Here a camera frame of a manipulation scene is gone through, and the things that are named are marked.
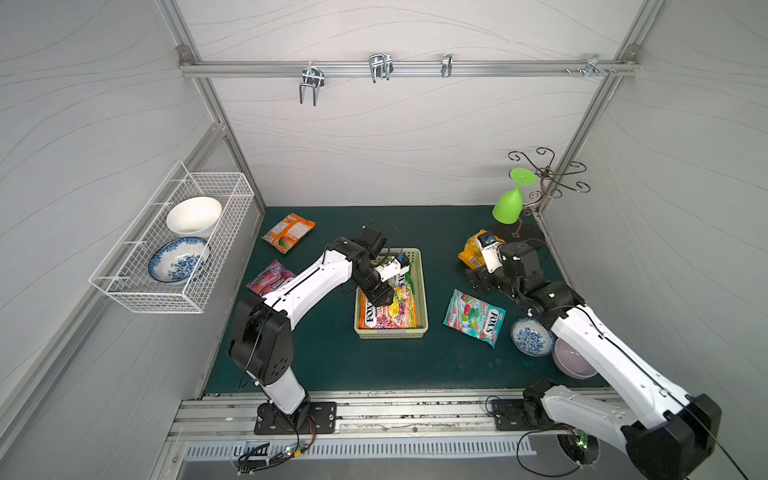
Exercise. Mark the yellow candy bag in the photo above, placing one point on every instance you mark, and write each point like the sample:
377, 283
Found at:
472, 255

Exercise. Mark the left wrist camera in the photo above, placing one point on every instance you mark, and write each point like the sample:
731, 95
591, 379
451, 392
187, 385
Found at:
393, 267

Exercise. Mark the round floor port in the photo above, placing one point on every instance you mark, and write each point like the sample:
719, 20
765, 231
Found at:
581, 448

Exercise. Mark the blue white patterned plate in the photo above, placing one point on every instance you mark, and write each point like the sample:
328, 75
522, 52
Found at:
178, 260

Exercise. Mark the aluminium top rail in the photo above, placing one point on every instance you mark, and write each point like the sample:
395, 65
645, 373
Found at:
402, 69

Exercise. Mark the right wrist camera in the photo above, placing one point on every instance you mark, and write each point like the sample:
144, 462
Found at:
489, 245

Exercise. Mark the white wire wall basket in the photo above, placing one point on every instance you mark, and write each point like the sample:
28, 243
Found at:
123, 274

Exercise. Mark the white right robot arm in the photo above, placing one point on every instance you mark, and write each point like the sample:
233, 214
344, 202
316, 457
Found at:
665, 432

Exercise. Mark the bronze wire glass stand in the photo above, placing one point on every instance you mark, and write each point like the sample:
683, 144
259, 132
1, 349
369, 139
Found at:
548, 186

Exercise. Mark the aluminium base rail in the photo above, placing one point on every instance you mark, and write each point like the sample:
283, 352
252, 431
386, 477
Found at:
360, 414

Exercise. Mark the pink purple candy bag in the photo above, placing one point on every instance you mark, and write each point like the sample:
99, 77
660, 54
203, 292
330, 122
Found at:
271, 278

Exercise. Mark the green plastic wine glass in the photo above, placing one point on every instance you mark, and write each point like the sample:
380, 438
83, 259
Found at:
508, 208

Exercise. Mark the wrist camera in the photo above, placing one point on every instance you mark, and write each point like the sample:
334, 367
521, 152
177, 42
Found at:
489, 245
393, 267

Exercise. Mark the lilac bowl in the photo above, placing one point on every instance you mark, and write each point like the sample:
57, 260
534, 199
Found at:
570, 362

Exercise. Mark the orange pink Fox's fruits bag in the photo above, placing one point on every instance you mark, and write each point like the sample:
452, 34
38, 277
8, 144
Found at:
400, 314

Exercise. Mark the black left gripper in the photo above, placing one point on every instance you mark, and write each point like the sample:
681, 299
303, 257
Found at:
378, 290

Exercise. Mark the orange candy bag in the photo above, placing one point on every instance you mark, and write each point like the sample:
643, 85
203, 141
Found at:
288, 232

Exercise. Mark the teal Fox's mint bag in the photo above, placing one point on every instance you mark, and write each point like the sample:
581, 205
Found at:
474, 317

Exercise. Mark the metal hook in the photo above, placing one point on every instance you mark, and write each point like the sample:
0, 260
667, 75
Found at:
312, 80
446, 65
380, 66
592, 68

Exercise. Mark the green Fox's spring tea bag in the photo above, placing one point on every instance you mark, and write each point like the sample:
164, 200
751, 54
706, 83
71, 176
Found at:
402, 280

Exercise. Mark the blue white patterned bowl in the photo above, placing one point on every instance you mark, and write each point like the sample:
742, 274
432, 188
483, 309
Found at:
531, 338

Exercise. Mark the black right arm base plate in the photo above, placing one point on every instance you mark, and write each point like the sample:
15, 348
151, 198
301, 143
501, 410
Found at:
513, 414

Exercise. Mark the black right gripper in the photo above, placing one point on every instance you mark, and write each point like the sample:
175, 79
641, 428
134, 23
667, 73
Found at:
483, 281

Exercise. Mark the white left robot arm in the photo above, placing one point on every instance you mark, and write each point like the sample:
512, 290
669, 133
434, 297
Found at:
261, 339

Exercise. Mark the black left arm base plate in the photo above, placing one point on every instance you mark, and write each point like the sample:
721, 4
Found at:
311, 416

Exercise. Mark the white vent strip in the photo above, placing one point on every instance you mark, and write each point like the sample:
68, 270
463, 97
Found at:
368, 448

